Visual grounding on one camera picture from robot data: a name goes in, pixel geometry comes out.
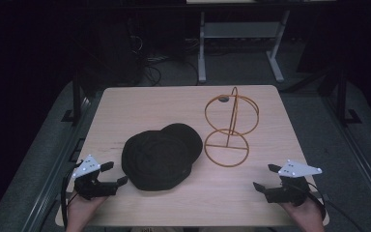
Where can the black hat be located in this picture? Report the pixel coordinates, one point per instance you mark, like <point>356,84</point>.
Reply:
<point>161,158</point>

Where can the white metal table frame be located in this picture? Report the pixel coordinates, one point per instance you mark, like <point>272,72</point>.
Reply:
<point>241,30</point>

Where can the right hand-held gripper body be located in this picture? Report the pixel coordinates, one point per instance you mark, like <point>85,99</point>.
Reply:
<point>291,188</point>

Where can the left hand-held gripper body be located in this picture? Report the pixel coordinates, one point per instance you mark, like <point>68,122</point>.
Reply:
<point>90,187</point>

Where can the person's left hand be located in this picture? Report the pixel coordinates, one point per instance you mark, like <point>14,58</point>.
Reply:
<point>83,211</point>

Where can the aluminium rail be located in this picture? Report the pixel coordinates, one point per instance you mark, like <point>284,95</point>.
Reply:
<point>56,167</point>
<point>360,154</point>

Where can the person's right hand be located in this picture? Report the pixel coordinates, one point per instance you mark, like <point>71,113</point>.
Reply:
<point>304,216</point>

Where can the black metal post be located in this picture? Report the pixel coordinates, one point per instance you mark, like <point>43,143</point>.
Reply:
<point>343,96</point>
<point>76,96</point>

